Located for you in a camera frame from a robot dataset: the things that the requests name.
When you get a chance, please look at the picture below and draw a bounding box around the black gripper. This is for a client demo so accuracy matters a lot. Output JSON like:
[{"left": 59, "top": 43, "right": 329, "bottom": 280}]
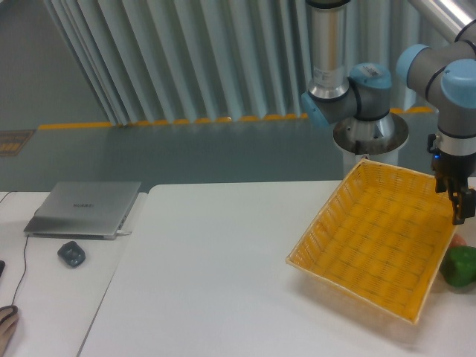
[{"left": 427, "top": 133, "right": 475, "bottom": 225}]

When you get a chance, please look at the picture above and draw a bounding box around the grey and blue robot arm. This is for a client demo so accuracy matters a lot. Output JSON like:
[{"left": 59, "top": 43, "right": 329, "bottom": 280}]
[{"left": 301, "top": 1, "right": 475, "bottom": 225}]

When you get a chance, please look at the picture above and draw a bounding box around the yellow woven basket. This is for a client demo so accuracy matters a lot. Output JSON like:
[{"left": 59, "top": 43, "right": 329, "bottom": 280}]
[{"left": 286, "top": 159, "right": 456, "bottom": 324}]

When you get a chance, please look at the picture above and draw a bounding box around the person's hand on mouse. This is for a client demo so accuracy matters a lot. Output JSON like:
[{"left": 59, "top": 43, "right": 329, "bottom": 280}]
[{"left": 0, "top": 310, "right": 19, "bottom": 356}]

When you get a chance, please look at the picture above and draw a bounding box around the red tomato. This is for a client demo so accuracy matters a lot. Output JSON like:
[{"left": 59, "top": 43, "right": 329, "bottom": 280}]
[{"left": 448, "top": 234, "right": 467, "bottom": 249}]

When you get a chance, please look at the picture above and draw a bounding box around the green bell pepper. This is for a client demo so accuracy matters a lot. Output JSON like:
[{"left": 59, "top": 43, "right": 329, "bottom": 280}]
[{"left": 440, "top": 245, "right": 475, "bottom": 288}]

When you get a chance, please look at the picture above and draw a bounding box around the silver laptop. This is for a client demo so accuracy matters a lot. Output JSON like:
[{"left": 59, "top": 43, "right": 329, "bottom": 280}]
[{"left": 24, "top": 181, "right": 141, "bottom": 239}]

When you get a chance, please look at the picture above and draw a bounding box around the black computer mouse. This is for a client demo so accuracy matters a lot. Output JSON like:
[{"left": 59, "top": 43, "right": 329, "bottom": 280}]
[{"left": 0, "top": 305, "right": 18, "bottom": 323}]

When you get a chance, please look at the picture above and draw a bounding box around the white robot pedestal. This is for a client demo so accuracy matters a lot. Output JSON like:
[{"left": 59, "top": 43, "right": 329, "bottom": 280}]
[{"left": 333, "top": 112, "right": 409, "bottom": 176}]

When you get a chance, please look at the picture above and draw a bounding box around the white usb cable plug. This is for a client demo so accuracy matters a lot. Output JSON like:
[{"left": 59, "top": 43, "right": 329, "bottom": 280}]
[{"left": 116, "top": 230, "right": 132, "bottom": 237}]

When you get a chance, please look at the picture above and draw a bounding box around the black mouse cable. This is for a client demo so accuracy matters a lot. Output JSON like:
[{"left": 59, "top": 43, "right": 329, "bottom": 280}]
[{"left": 0, "top": 190, "right": 31, "bottom": 306}]

